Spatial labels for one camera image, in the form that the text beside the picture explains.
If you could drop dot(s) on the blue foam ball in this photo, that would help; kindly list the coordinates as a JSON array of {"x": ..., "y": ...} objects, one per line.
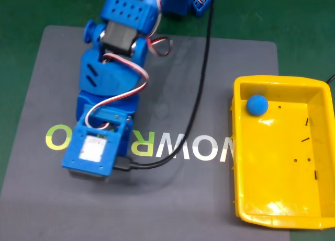
[{"x": 257, "y": 105}]

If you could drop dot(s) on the yellow plastic bin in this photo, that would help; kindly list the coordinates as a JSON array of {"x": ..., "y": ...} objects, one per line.
[{"x": 277, "y": 188}]

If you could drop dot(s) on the grey printed work mat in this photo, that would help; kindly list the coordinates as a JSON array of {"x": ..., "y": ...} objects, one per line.
[{"x": 183, "y": 204}]

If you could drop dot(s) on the blue camera box white label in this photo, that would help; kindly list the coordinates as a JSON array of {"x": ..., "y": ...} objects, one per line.
[{"x": 90, "y": 147}]

